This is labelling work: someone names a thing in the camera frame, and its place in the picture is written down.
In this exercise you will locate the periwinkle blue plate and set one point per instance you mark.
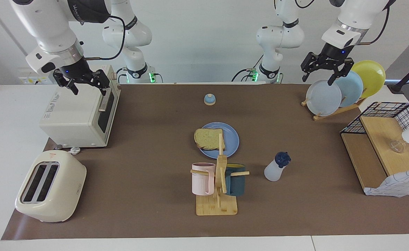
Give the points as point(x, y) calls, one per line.
point(232, 139)

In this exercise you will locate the white toaster oven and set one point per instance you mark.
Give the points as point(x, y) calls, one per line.
point(72, 118)

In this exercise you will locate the small blue bell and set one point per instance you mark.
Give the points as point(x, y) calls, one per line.
point(209, 101)

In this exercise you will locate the yellow plate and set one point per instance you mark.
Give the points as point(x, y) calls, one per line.
point(370, 76)

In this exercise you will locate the pink ribbed mug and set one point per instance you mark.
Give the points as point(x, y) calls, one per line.
point(201, 181)

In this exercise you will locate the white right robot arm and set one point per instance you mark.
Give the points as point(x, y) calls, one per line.
point(51, 24)

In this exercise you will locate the translucent squeeze bottle blue cap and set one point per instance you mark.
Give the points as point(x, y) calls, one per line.
point(274, 170)

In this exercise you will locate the wooden plate rack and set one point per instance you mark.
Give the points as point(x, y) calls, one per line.
point(333, 114)

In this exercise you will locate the white wall socket box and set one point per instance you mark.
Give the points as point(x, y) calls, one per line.
point(26, 79)

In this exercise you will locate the wooden mug tree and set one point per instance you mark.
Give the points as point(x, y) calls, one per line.
point(216, 207)

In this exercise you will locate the toasted bread slice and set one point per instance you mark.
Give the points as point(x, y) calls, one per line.
point(209, 139)

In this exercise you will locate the pale grey plate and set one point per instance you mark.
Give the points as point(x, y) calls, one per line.
point(323, 99)

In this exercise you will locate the light blue plate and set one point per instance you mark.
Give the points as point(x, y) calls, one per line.
point(352, 87)

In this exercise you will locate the brown table mat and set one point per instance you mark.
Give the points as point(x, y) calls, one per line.
point(138, 181)

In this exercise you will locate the dark teal mug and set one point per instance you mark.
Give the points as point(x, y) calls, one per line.
point(235, 184)

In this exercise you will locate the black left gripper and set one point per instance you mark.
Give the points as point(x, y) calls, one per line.
point(333, 55)

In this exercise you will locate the white power plug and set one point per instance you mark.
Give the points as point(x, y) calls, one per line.
point(74, 150)

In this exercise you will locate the cream two-slot toaster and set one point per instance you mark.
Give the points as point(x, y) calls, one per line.
point(68, 188)

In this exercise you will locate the wooden shelf box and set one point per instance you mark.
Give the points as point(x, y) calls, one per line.
point(382, 139)

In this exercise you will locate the small clear glass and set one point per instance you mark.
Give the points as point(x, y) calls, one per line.
point(398, 145)

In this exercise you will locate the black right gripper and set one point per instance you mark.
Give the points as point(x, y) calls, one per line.
point(73, 69)

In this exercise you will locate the wooden box with mesh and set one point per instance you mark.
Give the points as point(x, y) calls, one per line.
point(396, 184)

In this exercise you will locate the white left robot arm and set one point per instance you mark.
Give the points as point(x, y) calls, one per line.
point(281, 35)

